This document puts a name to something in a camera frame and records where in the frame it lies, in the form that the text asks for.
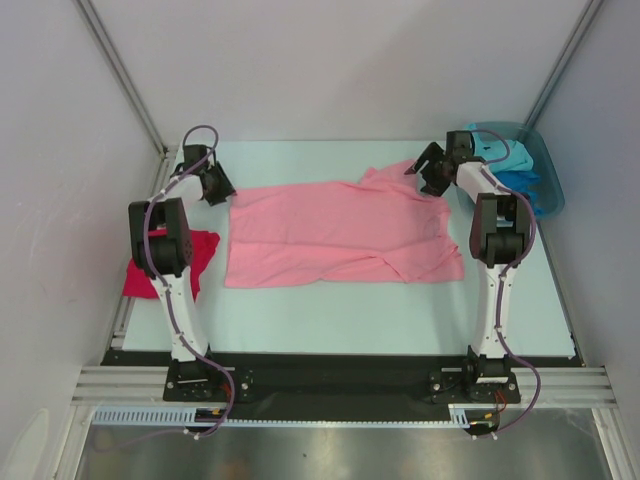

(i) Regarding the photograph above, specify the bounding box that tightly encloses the pink t shirt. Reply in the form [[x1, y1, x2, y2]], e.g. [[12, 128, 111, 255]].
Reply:
[[225, 160, 465, 289]]

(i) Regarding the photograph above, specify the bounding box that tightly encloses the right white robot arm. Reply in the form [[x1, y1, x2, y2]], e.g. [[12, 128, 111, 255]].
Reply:
[[405, 130, 537, 404]]

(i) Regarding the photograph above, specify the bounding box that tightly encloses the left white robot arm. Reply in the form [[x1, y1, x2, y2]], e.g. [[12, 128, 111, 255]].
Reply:
[[123, 144, 235, 402]]

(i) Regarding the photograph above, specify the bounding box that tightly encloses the light blue t shirt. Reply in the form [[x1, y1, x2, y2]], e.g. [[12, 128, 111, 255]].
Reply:
[[464, 122, 534, 174]]

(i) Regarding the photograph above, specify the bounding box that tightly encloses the dark blue t shirt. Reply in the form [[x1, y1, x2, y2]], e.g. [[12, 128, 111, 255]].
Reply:
[[495, 170, 544, 216]]

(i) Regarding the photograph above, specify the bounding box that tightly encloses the teal plastic bin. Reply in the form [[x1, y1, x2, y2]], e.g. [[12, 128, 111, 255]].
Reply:
[[489, 121, 565, 220]]

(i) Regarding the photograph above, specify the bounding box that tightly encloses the red folded t shirt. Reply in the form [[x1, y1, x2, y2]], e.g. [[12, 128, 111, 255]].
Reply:
[[122, 230, 220, 300]]

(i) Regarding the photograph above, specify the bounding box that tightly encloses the left aluminium frame post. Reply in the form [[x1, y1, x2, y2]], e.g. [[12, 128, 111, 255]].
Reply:
[[71, 0, 169, 158]]

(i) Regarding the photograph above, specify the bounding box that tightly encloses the aluminium frame post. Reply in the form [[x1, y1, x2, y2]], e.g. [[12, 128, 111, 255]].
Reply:
[[524, 0, 607, 128], [71, 0, 169, 158]]

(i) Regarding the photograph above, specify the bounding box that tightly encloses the right aluminium frame post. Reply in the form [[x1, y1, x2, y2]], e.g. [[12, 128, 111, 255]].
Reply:
[[524, 0, 607, 128]]

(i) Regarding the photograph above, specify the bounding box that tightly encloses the light blue slotted cable duct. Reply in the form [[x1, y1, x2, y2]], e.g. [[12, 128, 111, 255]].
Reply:
[[92, 403, 474, 428]]

